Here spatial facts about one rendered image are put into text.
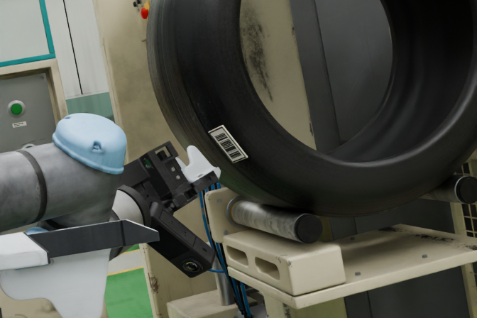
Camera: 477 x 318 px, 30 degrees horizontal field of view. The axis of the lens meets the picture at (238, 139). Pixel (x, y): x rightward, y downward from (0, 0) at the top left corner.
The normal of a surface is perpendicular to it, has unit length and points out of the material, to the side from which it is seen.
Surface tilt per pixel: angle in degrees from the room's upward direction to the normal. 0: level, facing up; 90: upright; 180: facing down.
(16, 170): 59
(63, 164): 64
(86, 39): 90
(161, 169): 70
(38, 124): 90
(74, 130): 36
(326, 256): 90
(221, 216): 90
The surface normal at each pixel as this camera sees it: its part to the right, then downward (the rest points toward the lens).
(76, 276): 0.33, -0.06
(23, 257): -0.17, -0.05
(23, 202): 0.73, 0.21
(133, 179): 0.70, -0.44
